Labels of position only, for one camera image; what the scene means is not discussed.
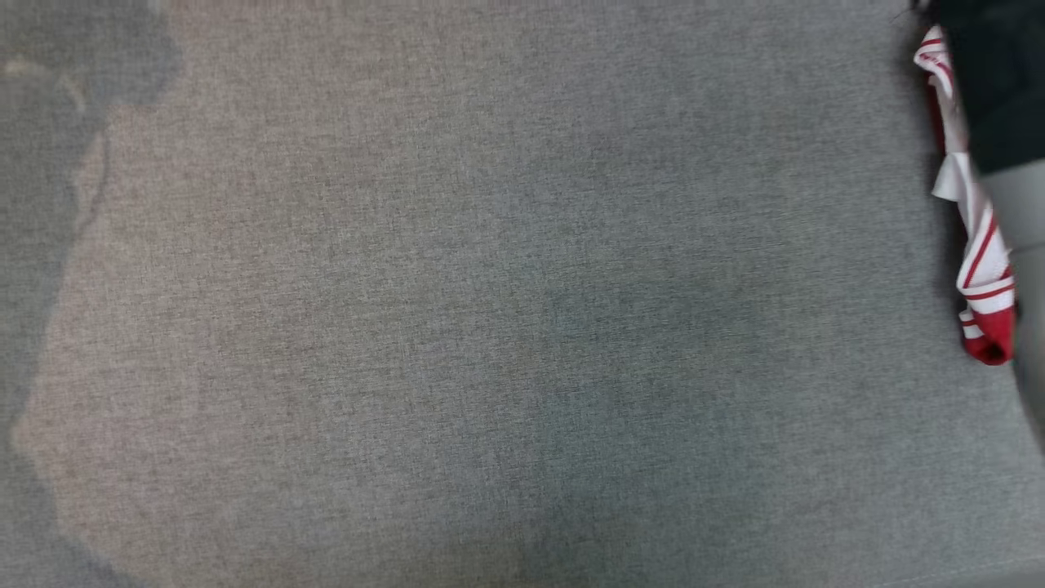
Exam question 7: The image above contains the long red white garment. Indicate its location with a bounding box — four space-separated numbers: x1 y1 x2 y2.
913 24 1018 367

